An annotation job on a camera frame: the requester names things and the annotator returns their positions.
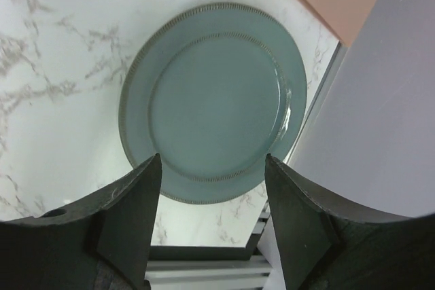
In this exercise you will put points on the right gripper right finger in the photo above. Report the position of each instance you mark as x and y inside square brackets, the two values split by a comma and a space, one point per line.
[327, 241]

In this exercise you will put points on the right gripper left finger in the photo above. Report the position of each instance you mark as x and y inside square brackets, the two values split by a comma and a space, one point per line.
[101, 241]

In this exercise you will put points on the grey-green rimmed plate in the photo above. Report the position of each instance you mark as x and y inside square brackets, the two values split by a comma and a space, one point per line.
[213, 91]

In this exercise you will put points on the aluminium rail frame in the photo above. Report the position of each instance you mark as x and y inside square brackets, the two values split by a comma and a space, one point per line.
[211, 267]

